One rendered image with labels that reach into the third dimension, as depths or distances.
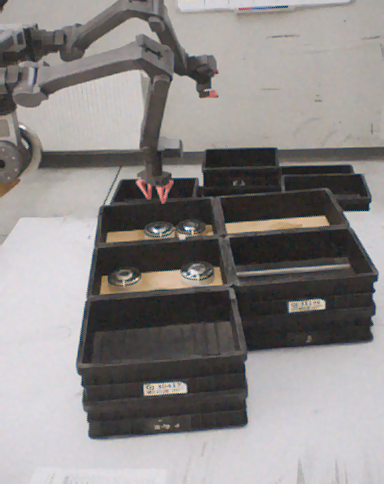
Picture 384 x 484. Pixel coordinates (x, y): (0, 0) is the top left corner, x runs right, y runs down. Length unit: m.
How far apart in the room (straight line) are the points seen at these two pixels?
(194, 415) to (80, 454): 0.29
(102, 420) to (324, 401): 0.57
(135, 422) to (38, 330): 0.59
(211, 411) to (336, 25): 3.65
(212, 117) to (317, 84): 0.79
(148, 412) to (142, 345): 0.20
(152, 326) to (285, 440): 0.47
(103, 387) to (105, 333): 0.27
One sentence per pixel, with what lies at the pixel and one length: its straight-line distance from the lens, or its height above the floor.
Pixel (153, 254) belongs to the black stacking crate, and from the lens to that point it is 2.13.
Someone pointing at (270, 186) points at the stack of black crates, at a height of 0.49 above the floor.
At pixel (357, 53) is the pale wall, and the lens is 5.05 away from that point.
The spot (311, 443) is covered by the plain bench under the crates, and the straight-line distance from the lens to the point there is 1.74.
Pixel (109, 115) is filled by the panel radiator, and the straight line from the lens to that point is 5.10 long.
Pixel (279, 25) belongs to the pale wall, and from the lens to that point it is 4.96.
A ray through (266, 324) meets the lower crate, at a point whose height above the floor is 0.80.
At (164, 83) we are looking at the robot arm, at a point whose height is 1.45.
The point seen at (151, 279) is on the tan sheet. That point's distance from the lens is 2.12.
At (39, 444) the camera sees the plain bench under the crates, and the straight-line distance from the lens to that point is 1.81.
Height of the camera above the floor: 1.91
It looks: 27 degrees down
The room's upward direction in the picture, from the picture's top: 4 degrees counter-clockwise
